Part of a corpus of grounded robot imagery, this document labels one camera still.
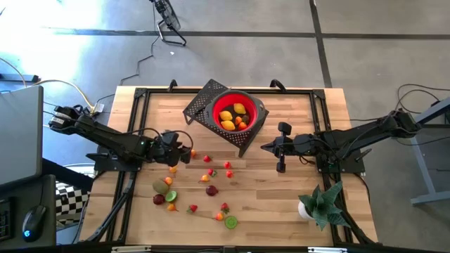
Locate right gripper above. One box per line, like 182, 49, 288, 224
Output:
260, 122, 317, 173

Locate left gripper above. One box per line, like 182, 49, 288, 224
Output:
153, 131, 193, 168

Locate red collapsible colander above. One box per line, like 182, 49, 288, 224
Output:
204, 89, 265, 134

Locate whole brown kiwi fruit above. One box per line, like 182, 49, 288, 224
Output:
151, 179, 170, 195

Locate black perforated metal shelf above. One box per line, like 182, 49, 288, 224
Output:
182, 78, 271, 159

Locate snake plant in white pot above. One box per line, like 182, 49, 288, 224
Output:
297, 180, 352, 232

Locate black floor fan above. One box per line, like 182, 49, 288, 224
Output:
149, 0, 188, 47

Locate grey metal desk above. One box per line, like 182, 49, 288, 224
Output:
406, 96, 450, 207

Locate black computer mouse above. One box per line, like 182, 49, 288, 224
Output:
21, 205, 47, 243

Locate grey computer monitor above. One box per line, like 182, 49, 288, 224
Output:
0, 85, 44, 187

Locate black desk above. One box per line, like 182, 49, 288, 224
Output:
0, 174, 57, 251

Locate black floor bar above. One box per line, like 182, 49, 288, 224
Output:
0, 72, 40, 84

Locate black keyboard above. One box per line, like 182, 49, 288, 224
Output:
0, 198, 11, 242

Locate black aluminium table frame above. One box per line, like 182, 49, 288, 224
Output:
79, 86, 379, 247

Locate silver frame bracket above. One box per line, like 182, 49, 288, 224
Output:
307, 246, 349, 253
111, 245, 153, 253

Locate yellow power cable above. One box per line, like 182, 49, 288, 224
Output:
33, 79, 96, 117

